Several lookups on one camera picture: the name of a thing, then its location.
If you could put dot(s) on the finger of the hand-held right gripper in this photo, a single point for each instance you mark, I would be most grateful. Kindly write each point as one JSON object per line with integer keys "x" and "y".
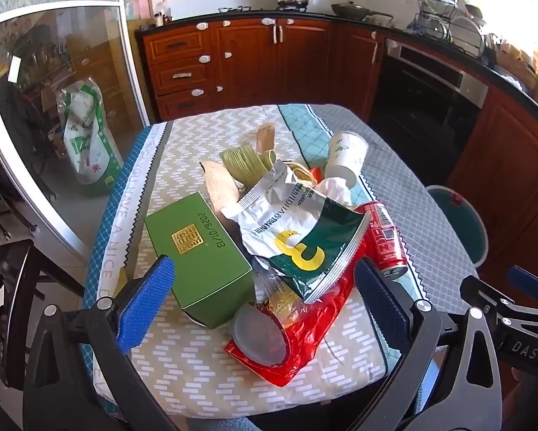
{"x": 527, "y": 280}
{"x": 511, "y": 307}

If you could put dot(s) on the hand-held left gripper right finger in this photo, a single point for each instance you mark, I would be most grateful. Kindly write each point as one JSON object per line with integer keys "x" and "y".
{"x": 380, "y": 305}

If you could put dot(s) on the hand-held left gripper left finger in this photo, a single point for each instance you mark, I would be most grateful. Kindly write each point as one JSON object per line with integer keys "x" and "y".
{"x": 147, "y": 301}

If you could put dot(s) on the red soda can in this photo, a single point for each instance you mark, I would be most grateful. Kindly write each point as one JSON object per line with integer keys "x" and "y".
{"x": 383, "y": 238}

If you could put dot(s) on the green cardboard box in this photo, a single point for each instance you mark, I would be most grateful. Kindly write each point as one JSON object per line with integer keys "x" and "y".
{"x": 197, "y": 251}

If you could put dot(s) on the red plastic bag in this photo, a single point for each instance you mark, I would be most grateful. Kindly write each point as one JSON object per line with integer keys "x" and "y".
{"x": 313, "y": 336}

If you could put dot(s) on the teal plastic bin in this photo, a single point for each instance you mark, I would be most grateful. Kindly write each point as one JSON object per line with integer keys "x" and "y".
{"x": 461, "y": 229}

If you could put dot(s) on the clear plastic wrapper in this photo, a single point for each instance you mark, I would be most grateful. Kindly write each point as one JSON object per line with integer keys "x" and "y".
{"x": 280, "y": 298}

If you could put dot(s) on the white and green snack bag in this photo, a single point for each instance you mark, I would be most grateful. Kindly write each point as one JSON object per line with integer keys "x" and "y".
{"x": 295, "y": 229}

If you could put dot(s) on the clear plastic lid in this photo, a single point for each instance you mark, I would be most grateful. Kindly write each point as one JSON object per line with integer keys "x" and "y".
{"x": 260, "y": 334}

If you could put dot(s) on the white tissue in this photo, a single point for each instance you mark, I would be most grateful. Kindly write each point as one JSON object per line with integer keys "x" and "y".
{"x": 336, "y": 191}

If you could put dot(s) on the white paper cup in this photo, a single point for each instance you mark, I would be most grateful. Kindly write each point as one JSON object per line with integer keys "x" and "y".
{"x": 346, "y": 157}

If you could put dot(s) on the stack of green paper liners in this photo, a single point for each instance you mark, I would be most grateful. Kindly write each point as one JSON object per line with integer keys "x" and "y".
{"x": 242, "y": 164}

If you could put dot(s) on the patterned quilted table cover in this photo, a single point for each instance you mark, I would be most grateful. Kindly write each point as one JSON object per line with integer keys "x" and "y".
{"x": 188, "y": 368}

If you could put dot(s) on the red tag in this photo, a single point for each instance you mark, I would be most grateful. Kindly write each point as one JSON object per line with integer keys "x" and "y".
{"x": 455, "y": 197}

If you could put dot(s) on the dark wooden chair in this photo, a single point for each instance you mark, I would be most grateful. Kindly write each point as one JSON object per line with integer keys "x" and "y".
{"x": 22, "y": 278}

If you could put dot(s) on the light blue cloth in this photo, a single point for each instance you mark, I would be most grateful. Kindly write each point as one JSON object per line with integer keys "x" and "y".
{"x": 219, "y": 424}

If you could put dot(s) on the green and white rice bag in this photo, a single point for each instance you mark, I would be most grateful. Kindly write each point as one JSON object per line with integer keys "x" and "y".
{"x": 89, "y": 143}

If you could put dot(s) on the black built-in oven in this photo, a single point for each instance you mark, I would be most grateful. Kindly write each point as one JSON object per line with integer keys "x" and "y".
{"x": 426, "y": 107}

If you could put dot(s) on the glass sliding door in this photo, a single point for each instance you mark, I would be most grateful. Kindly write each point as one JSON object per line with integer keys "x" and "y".
{"x": 35, "y": 98}

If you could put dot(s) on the wooden kitchen cabinets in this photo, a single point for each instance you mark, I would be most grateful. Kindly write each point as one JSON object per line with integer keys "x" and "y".
{"x": 251, "y": 63}

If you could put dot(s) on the small condiment bottles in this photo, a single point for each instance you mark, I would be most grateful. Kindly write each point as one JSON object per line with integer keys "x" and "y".
{"x": 162, "y": 17}

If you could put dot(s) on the dark frying pan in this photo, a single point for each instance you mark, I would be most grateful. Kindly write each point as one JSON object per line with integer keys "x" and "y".
{"x": 349, "y": 10}

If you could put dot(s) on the gas stove grates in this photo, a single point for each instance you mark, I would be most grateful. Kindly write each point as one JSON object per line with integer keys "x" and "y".
{"x": 234, "y": 8}

